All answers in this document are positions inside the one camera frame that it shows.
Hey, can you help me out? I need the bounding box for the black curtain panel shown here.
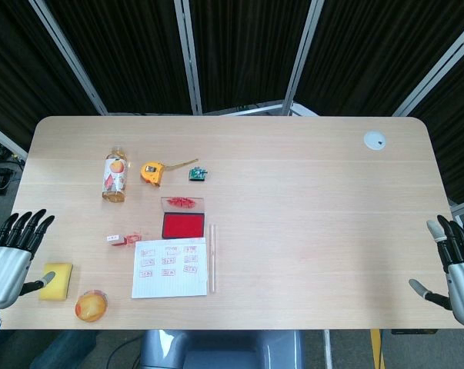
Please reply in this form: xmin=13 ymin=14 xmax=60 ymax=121
xmin=295 ymin=0 xmax=464 ymax=116
xmin=187 ymin=0 xmax=313 ymax=115
xmin=42 ymin=0 xmax=196 ymax=115
xmin=0 ymin=0 xmax=102 ymax=143
xmin=410 ymin=63 xmax=464 ymax=204

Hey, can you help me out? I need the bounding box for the yellow tape measure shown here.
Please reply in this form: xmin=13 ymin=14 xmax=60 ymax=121
xmin=140 ymin=157 xmax=199 ymax=188

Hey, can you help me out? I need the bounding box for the yellow sponge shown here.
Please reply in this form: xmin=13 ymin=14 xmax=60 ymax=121
xmin=38 ymin=262 xmax=74 ymax=301

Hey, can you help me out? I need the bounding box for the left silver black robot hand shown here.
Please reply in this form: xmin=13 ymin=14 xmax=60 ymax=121
xmin=0 ymin=208 xmax=57 ymax=309

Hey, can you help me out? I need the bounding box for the white round cable grommet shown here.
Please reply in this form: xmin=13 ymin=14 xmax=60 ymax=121
xmin=362 ymin=131 xmax=387 ymax=152

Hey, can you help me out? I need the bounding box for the yellow pole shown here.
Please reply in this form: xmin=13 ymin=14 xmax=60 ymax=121
xmin=369 ymin=329 xmax=385 ymax=369

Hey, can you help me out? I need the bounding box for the black under-table control box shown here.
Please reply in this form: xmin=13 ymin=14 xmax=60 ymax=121
xmin=390 ymin=328 xmax=439 ymax=336

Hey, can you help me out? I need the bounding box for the white red stamp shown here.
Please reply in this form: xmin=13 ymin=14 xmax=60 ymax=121
xmin=105 ymin=232 xmax=129 ymax=248

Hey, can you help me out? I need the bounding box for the white table leg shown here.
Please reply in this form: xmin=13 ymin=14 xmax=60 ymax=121
xmin=322 ymin=329 xmax=333 ymax=369

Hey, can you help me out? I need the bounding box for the orange juice bottle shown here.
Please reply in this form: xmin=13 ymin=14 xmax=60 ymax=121
xmin=101 ymin=145 xmax=131 ymax=204

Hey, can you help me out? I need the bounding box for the grey robot torso base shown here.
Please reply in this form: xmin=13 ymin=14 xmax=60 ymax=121
xmin=139 ymin=329 xmax=305 ymax=369

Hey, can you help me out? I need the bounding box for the red ink pad clear lid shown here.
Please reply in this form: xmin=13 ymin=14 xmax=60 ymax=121
xmin=160 ymin=196 xmax=206 ymax=240

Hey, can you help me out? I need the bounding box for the white lined notepad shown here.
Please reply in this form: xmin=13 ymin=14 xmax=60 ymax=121
xmin=131 ymin=237 xmax=209 ymax=299

